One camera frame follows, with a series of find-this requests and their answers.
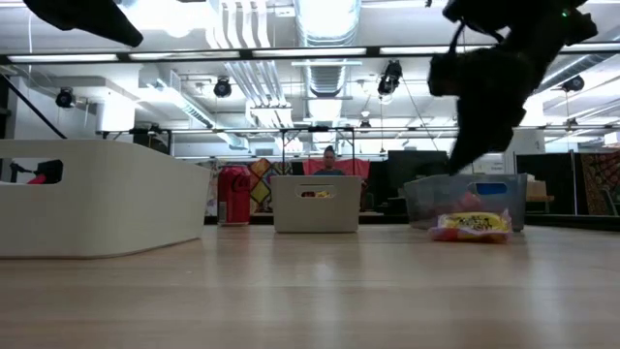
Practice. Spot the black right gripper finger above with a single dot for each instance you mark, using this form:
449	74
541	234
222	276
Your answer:
456	160
471	157

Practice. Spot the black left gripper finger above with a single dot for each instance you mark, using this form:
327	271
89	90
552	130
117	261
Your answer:
87	19

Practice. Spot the yellow Sour Patch Kids pack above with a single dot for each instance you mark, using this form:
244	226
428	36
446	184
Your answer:
474	223
323	194

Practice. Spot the red KitKat wrapper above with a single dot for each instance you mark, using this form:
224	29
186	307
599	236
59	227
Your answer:
36	180

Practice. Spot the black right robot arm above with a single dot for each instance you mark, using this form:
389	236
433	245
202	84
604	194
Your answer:
523	19

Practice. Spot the black monitor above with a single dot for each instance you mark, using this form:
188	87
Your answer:
416	167

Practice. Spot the white LED light bar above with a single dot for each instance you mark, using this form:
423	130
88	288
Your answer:
184	54
63	57
412	50
591	47
310	52

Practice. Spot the dark translucent grey bin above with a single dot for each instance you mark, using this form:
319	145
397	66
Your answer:
421	203

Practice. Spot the cardboard box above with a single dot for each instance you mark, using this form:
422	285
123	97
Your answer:
535	190

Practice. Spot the black ceiling spotlight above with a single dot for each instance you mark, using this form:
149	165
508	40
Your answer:
390	77
573	83
65	98
223	88

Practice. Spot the red cloth banner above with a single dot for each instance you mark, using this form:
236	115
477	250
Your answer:
358	167

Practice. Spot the person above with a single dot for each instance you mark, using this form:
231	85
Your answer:
329	162

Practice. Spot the colourful patchwork quilt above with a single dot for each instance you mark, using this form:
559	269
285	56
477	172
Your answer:
261	184

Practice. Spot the red soda can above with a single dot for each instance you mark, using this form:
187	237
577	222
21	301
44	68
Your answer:
234	194

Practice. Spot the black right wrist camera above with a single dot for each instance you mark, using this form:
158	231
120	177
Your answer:
443	75

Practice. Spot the patterned wall tapestry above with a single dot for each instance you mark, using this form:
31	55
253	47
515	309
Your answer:
600	179

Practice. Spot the black overhead frame bar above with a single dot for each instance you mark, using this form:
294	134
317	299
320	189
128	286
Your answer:
246	53

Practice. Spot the silver ventilation duct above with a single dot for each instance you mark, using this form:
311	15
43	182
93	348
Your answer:
327	29

